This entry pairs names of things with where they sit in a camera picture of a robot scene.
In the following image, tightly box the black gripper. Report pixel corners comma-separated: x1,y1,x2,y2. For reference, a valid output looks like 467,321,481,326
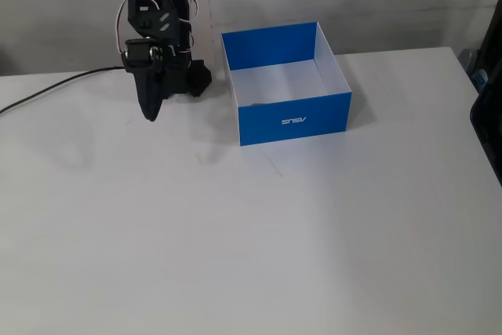
122,38,178,122

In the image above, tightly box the white red servo wire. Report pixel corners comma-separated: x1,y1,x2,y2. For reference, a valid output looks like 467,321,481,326
175,0,202,25
115,0,161,56

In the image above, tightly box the blue and white cardboard box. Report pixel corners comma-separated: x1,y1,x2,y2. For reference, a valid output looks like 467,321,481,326
220,21,353,147

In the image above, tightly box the black power cable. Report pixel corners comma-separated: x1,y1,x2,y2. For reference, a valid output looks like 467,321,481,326
0,67,127,115

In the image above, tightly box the black plastic case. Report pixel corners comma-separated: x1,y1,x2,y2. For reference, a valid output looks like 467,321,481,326
469,0,502,189

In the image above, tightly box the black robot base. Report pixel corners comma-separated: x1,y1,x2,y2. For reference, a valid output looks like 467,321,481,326
187,59,213,99

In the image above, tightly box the gray bin with blue label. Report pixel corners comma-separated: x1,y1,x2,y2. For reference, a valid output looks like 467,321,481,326
458,47,489,96

